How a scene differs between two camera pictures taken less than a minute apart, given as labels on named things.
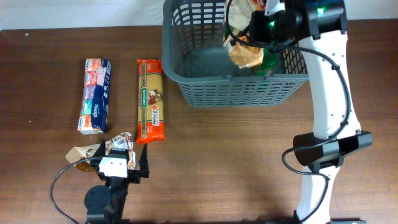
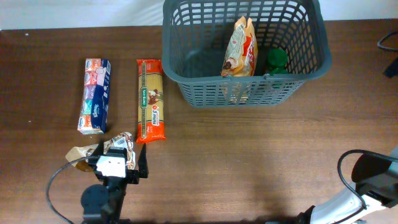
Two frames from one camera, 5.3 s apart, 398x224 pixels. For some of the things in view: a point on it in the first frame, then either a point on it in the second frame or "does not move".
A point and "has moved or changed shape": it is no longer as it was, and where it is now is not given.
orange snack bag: [235, 35] has moved or changed shape
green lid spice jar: [270, 61] to [277, 58]
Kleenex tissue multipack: [94, 116] does not move
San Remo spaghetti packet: [150, 122] does not move
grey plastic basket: [194, 33] does not move
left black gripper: [135, 175] does not move
